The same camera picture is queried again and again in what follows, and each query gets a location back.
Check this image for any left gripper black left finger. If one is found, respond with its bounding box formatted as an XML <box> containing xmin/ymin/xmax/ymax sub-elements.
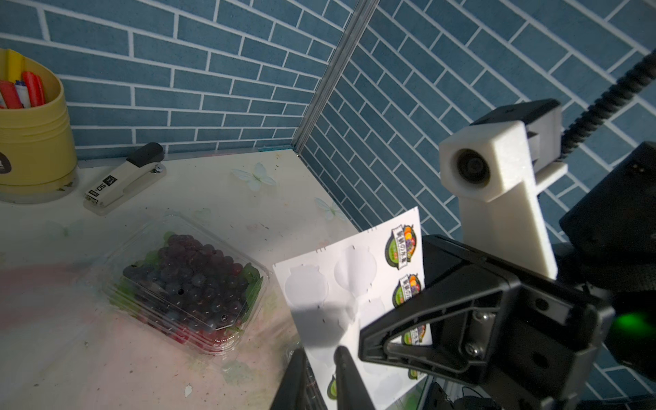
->
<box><xmin>270</xmin><ymin>348</ymin><xmax>327</xmax><ymax>410</ymax></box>

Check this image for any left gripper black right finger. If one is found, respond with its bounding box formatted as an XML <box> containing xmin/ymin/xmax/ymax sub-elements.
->
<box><xmin>334</xmin><ymin>346</ymin><xmax>375</xmax><ymax>410</ymax></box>

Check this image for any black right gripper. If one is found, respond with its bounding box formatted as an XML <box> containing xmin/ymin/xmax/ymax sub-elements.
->
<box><xmin>358</xmin><ymin>235</ymin><xmax>613</xmax><ymax>409</ymax></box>

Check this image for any white fruit sticker sheet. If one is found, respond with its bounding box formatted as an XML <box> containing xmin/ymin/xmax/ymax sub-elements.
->
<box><xmin>273</xmin><ymin>208</ymin><xmax>425</xmax><ymax>409</ymax></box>

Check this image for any clear box of blueberries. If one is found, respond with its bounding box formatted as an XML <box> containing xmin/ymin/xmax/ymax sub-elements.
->
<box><xmin>99</xmin><ymin>215</ymin><xmax>269</xmax><ymax>356</ymax></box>

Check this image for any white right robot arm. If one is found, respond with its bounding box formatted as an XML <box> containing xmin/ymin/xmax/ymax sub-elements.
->
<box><xmin>358</xmin><ymin>54</ymin><xmax>655</xmax><ymax>409</ymax></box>

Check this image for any grey desk stapler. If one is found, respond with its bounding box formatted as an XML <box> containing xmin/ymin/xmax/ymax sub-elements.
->
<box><xmin>84</xmin><ymin>143</ymin><xmax>167</xmax><ymax>216</ymax></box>

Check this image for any yellow pen cup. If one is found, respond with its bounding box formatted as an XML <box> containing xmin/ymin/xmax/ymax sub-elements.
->
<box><xmin>1</xmin><ymin>49</ymin><xmax>78</xmax><ymax>204</ymax></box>

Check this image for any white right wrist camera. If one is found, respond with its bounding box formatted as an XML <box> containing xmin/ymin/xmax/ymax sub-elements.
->
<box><xmin>438</xmin><ymin>99</ymin><xmax>567</xmax><ymax>279</ymax></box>

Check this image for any aluminium corner post right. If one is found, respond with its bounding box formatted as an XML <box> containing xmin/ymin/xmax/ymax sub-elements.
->
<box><xmin>292</xmin><ymin>0</ymin><xmax>379</xmax><ymax>155</ymax></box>

